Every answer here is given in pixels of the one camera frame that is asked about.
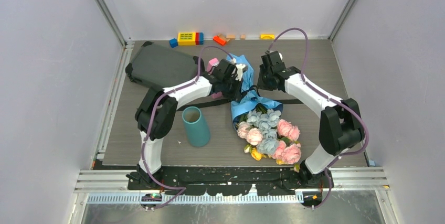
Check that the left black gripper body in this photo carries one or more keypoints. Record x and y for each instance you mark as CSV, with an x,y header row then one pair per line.
x,y
231,88

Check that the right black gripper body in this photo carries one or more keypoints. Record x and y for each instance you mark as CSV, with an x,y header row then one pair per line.
x,y
264,82

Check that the black ribbon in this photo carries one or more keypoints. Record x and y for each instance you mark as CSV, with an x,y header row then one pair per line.
x,y
208,104

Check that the blue flower bouquet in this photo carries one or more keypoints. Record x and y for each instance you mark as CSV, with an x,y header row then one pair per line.
x,y
257,120

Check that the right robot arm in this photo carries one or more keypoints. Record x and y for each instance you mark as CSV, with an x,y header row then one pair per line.
x,y
341,126

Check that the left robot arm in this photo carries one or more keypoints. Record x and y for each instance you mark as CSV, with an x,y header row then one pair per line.
x,y
156,114

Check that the teal vase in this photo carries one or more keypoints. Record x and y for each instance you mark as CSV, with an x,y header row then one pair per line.
x,y
196,128

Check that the pink metronome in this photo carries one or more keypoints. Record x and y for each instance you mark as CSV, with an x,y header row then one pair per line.
x,y
213,63

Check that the yellow arch toy block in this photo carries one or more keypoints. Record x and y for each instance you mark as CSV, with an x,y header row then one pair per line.
x,y
267,36

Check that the orange red toy block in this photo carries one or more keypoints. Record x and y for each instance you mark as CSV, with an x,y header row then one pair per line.
x,y
219,40

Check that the red blue toy block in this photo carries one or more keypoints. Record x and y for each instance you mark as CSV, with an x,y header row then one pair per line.
x,y
199,38

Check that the blue toy cube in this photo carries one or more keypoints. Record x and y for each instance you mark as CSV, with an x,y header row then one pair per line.
x,y
173,43

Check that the grey black case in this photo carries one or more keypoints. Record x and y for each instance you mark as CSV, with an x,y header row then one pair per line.
x,y
160,66

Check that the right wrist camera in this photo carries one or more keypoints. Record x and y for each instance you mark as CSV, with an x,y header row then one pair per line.
x,y
271,59

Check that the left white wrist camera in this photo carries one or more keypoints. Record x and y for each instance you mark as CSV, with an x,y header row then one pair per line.
x,y
240,68

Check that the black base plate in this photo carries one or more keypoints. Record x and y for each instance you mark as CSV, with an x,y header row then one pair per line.
x,y
228,181

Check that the aluminium frame rail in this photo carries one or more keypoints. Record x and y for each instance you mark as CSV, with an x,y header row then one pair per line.
x,y
111,187

